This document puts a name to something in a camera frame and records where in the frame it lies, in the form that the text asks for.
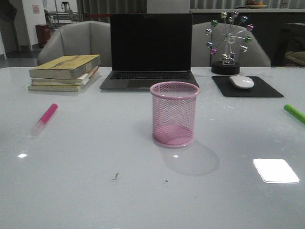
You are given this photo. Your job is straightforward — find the pink highlighter pen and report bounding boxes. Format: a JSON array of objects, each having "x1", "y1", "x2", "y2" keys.
[{"x1": 30, "y1": 103, "x2": 58, "y2": 136}]

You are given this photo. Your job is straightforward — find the grey laptop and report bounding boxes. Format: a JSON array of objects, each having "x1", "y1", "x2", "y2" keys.
[{"x1": 100, "y1": 13, "x2": 197, "y2": 91}]

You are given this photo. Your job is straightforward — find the right grey armchair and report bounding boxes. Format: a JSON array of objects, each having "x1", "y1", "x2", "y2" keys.
[{"x1": 191, "y1": 21, "x2": 271, "y2": 67}]

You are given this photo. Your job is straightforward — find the ferris wheel desk ornament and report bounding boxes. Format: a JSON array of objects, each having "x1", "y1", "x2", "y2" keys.
[{"x1": 205, "y1": 10, "x2": 254, "y2": 75}]

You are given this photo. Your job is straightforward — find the green highlighter pen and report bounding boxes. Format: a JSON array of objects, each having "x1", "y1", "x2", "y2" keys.
[{"x1": 284, "y1": 104, "x2": 305, "y2": 124}]

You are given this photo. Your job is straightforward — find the red bin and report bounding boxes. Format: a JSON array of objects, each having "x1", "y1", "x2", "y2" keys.
[{"x1": 35, "y1": 24, "x2": 51, "y2": 48}]

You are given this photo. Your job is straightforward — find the middle white book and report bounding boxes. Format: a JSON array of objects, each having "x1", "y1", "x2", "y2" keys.
[{"x1": 31, "y1": 66, "x2": 99, "y2": 85}]

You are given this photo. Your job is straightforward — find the top yellow book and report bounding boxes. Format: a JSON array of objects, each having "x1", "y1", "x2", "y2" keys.
[{"x1": 29, "y1": 54, "x2": 101, "y2": 79}]

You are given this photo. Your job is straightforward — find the bottom yellow book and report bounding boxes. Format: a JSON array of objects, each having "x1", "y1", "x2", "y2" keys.
[{"x1": 28, "y1": 78, "x2": 92, "y2": 92}]

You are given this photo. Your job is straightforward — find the black mouse pad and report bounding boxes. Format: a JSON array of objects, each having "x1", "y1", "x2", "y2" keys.
[{"x1": 212, "y1": 76, "x2": 284, "y2": 98}]

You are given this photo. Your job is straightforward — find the grey armchair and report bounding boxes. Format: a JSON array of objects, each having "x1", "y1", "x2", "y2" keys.
[
  {"x1": 37, "y1": 21, "x2": 112, "y2": 67},
  {"x1": 191, "y1": 21, "x2": 271, "y2": 67}
]

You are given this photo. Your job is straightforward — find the yellow book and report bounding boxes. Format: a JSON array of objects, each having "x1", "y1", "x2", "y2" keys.
[
  {"x1": 28, "y1": 78, "x2": 92, "y2": 92},
  {"x1": 29, "y1": 54, "x2": 101, "y2": 79}
]

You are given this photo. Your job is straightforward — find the left grey armchair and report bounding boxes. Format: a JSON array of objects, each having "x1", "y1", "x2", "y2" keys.
[{"x1": 37, "y1": 21, "x2": 112, "y2": 67}]

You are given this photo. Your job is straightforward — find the white computer mouse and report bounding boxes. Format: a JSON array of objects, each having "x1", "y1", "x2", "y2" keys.
[{"x1": 229, "y1": 75, "x2": 254, "y2": 89}]

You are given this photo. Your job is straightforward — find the pink mesh pen holder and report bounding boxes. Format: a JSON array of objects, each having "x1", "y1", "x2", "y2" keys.
[{"x1": 150, "y1": 81, "x2": 200, "y2": 148}]

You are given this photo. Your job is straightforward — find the fruit bowl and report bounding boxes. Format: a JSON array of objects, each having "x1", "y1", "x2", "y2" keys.
[{"x1": 245, "y1": 0, "x2": 267, "y2": 9}]

